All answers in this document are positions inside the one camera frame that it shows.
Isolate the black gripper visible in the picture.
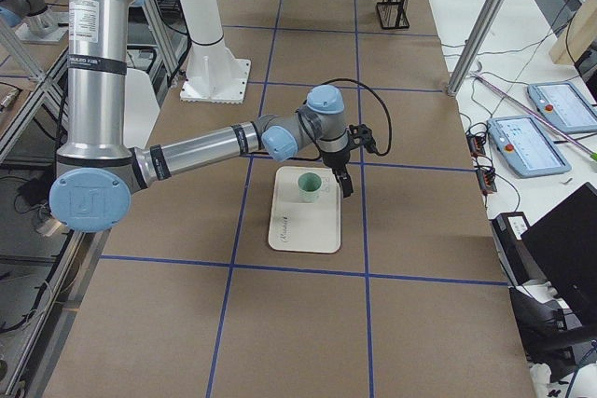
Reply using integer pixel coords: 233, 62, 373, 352
322, 149, 354, 198

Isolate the light green cup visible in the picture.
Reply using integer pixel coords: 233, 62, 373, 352
298, 172, 322, 203

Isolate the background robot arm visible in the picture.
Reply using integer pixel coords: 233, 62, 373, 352
1, 0, 69, 44

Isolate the cream rabbit tray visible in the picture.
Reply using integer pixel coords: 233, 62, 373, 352
268, 166, 341, 254

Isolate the near teach pendant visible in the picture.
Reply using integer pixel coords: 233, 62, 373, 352
487, 115, 572, 178

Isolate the teach pendant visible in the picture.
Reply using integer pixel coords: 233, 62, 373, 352
527, 82, 596, 133
487, 115, 572, 178

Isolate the black box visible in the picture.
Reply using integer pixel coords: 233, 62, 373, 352
490, 212, 544, 285

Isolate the black laptop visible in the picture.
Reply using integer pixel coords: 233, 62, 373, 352
522, 182, 596, 324

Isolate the white chair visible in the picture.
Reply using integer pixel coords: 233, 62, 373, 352
123, 68, 160, 148

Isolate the far teach pendant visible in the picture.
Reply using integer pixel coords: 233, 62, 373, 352
527, 82, 596, 133

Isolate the metal reacher stick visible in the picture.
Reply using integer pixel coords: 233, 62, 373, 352
469, 72, 597, 161

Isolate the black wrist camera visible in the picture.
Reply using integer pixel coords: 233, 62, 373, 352
348, 124, 378, 154

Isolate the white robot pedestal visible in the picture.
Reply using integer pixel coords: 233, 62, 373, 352
179, 0, 251, 103

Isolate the black wire cup rack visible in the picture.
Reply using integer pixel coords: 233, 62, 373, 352
376, 0, 410, 30

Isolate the aluminium frame post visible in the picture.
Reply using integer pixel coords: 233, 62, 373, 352
446, 0, 505, 97

